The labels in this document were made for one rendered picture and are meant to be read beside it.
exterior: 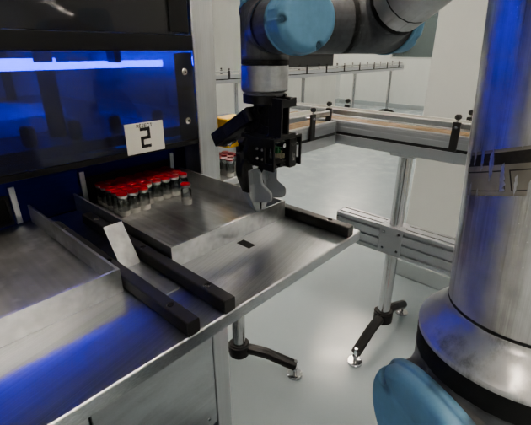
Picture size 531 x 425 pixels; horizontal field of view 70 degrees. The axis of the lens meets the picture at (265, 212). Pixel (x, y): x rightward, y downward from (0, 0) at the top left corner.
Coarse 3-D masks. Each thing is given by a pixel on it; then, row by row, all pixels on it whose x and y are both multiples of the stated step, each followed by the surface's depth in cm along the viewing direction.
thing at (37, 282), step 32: (32, 224) 71; (0, 256) 60; (32, 256) 60; (64, 256) 60; (96, 256) 54; (0, 288) 52; (32, 288) 52; (64, 288) 52; (96, 288) 49; (0, 320) 41; (32, 320) 44
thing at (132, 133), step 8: (160, 120) 78; (128, 128) 74; (136, 128) 75; (152, 128) 77; (160, 128) 79; (128, 136) 74; (136, 136) 75; (152, 136) 78; (160, 136) 79; (128, 144) 74; (136, 144) 76; (144, 144) 77; (152, 144) 78; (160, 144) 80; (128, 152) 75; (136, 152) 76; (144, 152) 77
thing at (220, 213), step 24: (192, 192) 87; (216, 192) 87; (240, 192) 81; (120, 216) 75; (144, 216) 75; (168, 216) 75; (192, 216) 75; (216, 216) 75; (240, 216) 75; (264, 216) 70; (144, 240) 61; (168, 240) 65; (192, 240) 59; (216, 240) 62
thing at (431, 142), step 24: (336, 120) 148; (360, 120) 150; (384, 120) 147; (408, 120) 132; (432, 120) 127; (456, 120) 127; (360, 144) 144; (384, 144) 138; (408, 144) 132; (432, 144) 126; (456, 144) 120
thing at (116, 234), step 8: (112, 224) 58; (120, 224) 58; (112, 232) 57; (120, 232) 58; (112, 240) 57; (120, 240) 58; (128, 240) 58; (112, 248) 57; (120, 248) 57; (128, 248) 58; (120, 256) 57; (128, 256) 58; (136, 256) 58; (128, 264) 57; (136, 264) 58; (136, 272) 56; (144, 272) 56; (152, 272) 56; (152, 280) 54; (160, 280) 54; (168, 280) 54; (160, 288) 52; (168, 288) 52; (176, 288) 52
